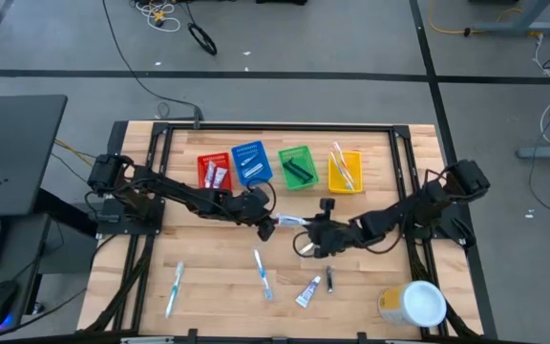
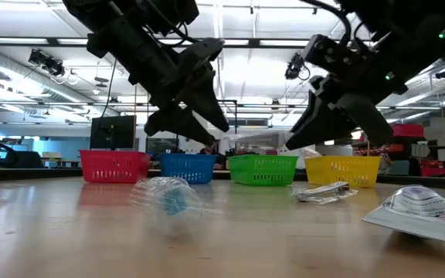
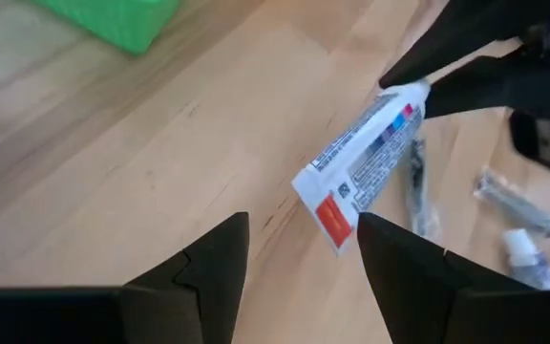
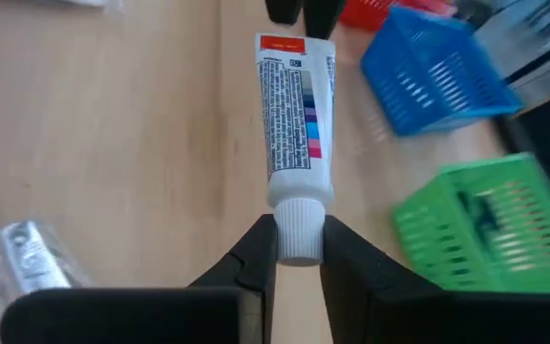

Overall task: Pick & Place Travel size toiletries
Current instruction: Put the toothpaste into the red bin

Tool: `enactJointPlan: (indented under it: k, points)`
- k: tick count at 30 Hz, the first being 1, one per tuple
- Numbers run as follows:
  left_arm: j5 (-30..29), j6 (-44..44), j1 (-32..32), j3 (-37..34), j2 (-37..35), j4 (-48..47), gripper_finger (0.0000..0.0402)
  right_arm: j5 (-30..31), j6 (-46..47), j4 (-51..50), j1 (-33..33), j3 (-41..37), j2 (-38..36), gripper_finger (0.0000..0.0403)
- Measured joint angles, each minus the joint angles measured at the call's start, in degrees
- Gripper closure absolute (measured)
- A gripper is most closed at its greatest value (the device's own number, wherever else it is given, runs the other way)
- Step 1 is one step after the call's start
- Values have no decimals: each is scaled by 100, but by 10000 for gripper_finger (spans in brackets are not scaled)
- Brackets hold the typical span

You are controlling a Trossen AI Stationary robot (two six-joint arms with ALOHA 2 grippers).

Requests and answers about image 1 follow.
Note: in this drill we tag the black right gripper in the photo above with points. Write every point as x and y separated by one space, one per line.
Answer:
332 237

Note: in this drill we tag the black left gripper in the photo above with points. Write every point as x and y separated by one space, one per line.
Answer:
251 205

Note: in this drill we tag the small silver sachet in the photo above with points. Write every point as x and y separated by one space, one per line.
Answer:
253 170
248 160
306 248

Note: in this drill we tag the red white toothpaste tube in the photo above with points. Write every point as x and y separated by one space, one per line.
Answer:
294 220

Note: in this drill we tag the small grey silver tube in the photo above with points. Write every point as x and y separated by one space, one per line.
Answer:
329 279

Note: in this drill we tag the white blue toothpaste tube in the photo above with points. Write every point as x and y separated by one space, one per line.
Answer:
307 292

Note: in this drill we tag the small white toothpaste tube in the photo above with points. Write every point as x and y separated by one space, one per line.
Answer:
209 174

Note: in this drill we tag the blue white toothbrush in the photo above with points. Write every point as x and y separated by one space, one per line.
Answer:
343 173

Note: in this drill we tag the green white toothbrush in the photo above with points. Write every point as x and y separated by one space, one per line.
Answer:
175 289

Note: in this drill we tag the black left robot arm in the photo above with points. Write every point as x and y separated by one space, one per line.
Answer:
175 188

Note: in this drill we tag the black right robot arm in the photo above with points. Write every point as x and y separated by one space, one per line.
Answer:
413 209

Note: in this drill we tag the blue plastic basket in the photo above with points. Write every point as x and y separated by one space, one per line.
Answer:
239 174

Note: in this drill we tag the red plastic basket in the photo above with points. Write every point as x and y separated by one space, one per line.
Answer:
222 160

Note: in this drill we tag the green plastic basket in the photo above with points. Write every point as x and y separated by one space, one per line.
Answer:
303 155

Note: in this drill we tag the yellow plastic basket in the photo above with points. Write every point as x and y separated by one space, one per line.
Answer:
356 184

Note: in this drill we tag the yellow canister with white lid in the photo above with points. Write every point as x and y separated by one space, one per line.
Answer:
418 303

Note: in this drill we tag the black table corner plate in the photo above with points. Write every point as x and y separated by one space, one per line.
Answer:
117 136

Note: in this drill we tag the dark grey desk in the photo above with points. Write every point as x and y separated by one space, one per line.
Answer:
22 258

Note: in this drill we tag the black desk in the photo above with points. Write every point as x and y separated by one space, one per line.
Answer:
12 153

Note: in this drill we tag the grey desk foot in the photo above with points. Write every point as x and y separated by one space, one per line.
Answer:
547 152

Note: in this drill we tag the grey desk leg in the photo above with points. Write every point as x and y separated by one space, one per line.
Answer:
518 26

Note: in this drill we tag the black aluminium table frame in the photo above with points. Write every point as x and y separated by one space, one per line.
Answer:
280 126

